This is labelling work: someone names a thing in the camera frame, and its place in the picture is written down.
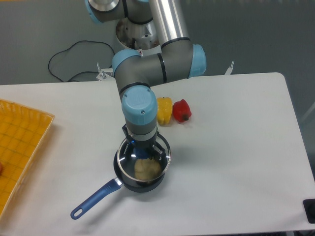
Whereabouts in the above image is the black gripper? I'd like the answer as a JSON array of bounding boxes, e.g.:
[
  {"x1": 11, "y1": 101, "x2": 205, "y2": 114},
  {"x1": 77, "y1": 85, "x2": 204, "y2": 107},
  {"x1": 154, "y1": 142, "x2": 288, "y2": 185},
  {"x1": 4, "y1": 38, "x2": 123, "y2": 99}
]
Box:
[{"x1": 122, "y1": 124, "x2": 164, "y2": 160}]

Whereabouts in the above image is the glass pot lid blue knob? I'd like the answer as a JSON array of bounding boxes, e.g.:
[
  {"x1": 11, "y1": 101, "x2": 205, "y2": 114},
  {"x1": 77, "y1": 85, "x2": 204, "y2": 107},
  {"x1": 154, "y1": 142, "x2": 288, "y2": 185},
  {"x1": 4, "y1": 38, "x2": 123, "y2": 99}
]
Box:
[{"x1": 117, "y1": 132, "x2": 172, "y2": 183}]

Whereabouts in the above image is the dark pot blue handle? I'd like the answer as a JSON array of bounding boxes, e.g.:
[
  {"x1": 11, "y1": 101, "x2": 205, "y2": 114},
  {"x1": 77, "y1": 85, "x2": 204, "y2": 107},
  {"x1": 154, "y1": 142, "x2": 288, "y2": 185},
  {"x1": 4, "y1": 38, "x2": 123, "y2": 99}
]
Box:
[{"x1": 70, "y1": 144, "x2": 171, "y2": 220}]

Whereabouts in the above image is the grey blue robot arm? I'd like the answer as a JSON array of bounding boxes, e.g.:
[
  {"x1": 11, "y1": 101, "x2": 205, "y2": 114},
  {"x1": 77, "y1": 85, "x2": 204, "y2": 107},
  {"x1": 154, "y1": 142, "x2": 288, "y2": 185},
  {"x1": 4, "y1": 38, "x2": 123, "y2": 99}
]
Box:
[{"x1": 86, "y1": 0, "x2": 207, "y2": 159}]

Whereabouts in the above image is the beige bread roll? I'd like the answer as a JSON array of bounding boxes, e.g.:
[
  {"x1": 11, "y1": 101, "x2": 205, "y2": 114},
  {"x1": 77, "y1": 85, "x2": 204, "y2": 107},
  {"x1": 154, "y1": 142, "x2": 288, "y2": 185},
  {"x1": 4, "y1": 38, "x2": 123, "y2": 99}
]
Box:
[{"x1": 134, "y1": 158, "x2": 162, "y2": 181}]

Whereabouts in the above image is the yellow bell pepper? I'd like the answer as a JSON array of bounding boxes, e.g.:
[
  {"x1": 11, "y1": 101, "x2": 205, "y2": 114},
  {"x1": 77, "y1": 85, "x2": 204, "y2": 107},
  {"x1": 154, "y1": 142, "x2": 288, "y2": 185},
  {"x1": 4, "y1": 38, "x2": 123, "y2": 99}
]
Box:
[{"x1": 157, "y1": 97, "x2": 173, "y2": 125}]

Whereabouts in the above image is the red bell pepper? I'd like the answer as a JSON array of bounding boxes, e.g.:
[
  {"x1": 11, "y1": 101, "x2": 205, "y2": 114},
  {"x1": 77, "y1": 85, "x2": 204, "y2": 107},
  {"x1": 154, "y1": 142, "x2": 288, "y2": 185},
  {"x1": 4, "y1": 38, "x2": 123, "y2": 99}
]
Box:
[{"x1": 173, "y1": 99, "x2": 192, "y2": 123}]

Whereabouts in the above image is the yellow plastic basket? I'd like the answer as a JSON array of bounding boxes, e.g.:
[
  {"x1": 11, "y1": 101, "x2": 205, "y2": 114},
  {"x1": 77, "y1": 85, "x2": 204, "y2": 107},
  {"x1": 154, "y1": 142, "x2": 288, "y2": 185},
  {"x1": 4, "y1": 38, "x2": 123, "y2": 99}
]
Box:
[{"x1": 0, "y1": 99, "x2": 55, "y2": 216}]

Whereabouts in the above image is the black device at table edge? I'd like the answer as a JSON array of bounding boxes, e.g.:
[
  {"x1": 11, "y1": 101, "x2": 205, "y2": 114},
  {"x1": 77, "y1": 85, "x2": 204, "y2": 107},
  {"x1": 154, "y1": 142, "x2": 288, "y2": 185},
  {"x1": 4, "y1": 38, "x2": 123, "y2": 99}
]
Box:
[{"x1": 303, "y1": 199, "x2": 315, "y2": 224}]

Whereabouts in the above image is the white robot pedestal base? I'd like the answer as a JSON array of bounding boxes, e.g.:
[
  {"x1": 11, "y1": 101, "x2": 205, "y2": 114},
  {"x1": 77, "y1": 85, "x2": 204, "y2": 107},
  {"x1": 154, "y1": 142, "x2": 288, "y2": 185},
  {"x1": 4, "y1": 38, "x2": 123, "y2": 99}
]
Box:
[{"x1": 95, "y1": 17, "x2": 234, "y2": 81}]

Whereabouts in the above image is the black floor cable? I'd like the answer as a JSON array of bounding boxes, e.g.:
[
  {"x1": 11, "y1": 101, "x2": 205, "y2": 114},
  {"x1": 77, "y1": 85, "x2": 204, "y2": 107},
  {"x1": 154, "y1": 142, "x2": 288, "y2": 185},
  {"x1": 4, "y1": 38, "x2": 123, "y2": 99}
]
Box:
[{"x1": 48, "y1": 40, "x2": 116, "y2": 83}]

